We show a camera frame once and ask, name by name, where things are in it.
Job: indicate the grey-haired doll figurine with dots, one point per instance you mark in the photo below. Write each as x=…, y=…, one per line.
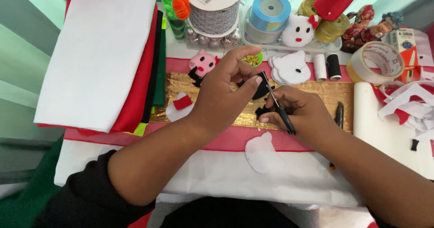
x=385, y=26

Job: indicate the orange and white cutter box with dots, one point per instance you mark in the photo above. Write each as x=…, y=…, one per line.
x=405, y=48

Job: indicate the orange green pipe cleaner flowers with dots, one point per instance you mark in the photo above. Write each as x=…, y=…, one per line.
x=178, y=7

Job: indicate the red felt bow piece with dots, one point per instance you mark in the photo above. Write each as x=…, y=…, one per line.
x=183, y=102

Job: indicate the person's right hand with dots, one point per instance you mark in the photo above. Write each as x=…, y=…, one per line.
x=301, y=111

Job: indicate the clear plastic tray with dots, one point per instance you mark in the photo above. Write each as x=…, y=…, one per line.
x=325, y=46

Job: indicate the white thread spool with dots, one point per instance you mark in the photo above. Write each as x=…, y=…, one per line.
x=319, y=68

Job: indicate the green felt sheet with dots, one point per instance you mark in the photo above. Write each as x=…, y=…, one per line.
x=160, y=75

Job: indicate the neon yellow felt sheet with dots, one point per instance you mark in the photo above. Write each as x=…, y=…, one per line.
x=139, y=129

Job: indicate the white cloth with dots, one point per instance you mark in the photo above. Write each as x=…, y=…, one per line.
x=217, y=177

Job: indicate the person's black shirt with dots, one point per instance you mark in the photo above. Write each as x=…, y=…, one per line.
x=101, y=204

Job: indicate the red felt roll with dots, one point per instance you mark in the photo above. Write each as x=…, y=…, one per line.
x=335, y=0

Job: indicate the dark green fabric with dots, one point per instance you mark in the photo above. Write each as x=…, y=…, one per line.
x=27, y=201

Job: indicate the person's left hand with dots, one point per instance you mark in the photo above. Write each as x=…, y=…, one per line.
x=217, y=92

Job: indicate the black felt strip scrap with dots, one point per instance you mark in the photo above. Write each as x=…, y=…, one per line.
x=414, y=145

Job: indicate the white felt cat cutout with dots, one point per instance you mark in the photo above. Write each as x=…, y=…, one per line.
x=261, y=153
x=176, y=114

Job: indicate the gold ribbon spool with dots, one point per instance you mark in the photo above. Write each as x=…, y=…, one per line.
x=332, y=29
x=307, y=7

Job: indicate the green cup of gold pins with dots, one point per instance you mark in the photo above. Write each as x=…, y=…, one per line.
x=252, y=60

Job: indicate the silver lace ribbon spool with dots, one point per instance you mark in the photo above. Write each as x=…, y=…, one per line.
x=213, y=17

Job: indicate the black felt sheet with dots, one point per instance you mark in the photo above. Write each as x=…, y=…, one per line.
x=154, y=68

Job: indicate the black felt piece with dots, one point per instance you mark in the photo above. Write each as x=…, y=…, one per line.
x=261, y=91

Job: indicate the black felt bow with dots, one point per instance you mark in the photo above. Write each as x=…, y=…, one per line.
x=195, y=78

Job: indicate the pile of white red scraps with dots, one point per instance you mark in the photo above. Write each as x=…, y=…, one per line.
x=410, y=106

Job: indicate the grey ribbon spool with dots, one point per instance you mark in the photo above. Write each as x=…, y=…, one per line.
x=259, y=34

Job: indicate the clear tape roll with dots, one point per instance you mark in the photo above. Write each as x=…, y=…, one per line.
x=359, y=70

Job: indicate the small black felt scrap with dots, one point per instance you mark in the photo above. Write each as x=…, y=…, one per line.
x=261, y=112

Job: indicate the stack of white cat cutouts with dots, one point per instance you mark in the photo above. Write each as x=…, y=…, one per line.
x=288, y=68

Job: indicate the black utility knife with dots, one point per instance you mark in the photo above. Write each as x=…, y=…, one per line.
x=339, y=114

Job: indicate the blue ribbon spool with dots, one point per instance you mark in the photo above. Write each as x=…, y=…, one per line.
x=269, y=12

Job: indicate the box of silver baubles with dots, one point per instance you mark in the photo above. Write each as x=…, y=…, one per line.
x=210, y=42

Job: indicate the pink felt cat face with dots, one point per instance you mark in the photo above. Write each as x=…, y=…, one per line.
x=202, y=63

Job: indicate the red-robed doll figurine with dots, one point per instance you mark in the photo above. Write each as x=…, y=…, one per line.
x=357, y=26

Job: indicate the black thread spool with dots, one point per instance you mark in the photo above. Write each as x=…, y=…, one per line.
x=334, y=67

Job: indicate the white cat face red bow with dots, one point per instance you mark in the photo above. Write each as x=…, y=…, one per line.
x=298, y=31

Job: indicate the gold cloth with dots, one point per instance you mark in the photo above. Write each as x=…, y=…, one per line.
x=210, y=85

